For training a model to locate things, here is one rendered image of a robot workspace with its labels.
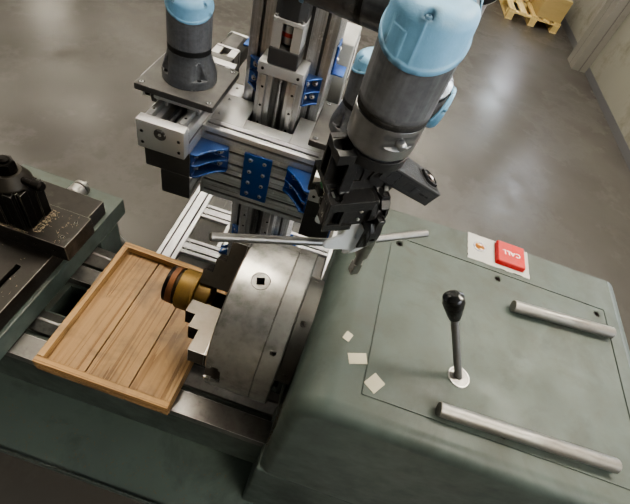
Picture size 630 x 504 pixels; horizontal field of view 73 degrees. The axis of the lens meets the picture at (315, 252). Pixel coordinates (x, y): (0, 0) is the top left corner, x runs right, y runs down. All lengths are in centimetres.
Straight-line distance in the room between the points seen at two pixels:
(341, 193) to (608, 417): 60
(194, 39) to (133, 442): 108
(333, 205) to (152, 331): 71
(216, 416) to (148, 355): 21
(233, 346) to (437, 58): 55
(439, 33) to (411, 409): 50
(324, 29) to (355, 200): 88
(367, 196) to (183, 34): 85
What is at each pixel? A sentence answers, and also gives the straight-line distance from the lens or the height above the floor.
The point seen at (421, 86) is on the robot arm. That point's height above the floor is 168.
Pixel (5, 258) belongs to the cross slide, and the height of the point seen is 97.
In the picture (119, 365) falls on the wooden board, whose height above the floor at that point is 89.
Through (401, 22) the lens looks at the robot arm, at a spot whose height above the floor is 172.
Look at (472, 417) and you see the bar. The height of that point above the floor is 128.
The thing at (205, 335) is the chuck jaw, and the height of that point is 111.
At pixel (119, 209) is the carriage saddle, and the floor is 91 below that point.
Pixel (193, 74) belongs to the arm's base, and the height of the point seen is 121.
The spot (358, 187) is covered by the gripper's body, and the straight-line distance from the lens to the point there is 51.
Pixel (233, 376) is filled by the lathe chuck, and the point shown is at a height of 111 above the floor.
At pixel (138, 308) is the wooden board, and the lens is 113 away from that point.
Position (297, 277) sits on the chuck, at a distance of 76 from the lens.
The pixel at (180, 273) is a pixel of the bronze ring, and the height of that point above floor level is 111.
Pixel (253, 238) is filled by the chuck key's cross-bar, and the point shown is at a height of 142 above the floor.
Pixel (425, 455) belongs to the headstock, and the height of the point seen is 123.
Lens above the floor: 184
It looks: 49 degrees down
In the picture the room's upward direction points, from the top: 19 degrees clockwise
